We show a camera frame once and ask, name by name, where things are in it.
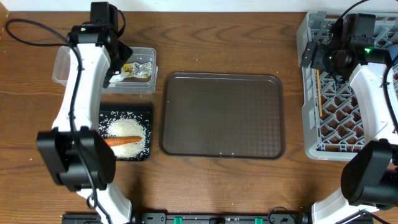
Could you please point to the wooden chopstick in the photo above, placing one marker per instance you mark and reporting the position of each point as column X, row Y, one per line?
column 317, row 73

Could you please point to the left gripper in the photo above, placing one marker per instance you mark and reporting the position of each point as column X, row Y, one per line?
column 124, row 53

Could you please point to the clear plastic bin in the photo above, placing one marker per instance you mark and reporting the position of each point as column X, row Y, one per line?
column 128, row 86

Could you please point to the dark brown serving tray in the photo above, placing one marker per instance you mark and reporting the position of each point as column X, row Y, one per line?
column 223, row 115

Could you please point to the yellow green snack wrapper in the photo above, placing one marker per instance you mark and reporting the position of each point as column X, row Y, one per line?
column 137, row 70

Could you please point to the pile of white rice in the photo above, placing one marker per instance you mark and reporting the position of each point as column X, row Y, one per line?
column 124, row 126

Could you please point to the dark blue plate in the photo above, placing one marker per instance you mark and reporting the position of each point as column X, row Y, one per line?
column 393, row 52

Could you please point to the grey dishwasher rack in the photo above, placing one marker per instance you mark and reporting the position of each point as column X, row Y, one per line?
column 338, row 134

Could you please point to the white tissue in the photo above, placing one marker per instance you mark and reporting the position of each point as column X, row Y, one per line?
column 119, row 77

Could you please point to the black plastic tray bin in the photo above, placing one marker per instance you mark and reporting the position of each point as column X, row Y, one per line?
column 146, row 109

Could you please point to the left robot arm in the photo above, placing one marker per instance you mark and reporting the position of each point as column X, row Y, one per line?
column 73, row 150

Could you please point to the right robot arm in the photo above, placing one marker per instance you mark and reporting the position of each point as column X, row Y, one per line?
column 369, row 180

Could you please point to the orange carrot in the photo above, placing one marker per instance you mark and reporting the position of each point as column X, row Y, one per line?
column 118, row 141

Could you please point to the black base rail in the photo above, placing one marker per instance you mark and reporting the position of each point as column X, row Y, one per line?
column 162, row 218

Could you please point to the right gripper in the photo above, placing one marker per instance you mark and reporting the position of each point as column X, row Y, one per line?
column 321, row 50

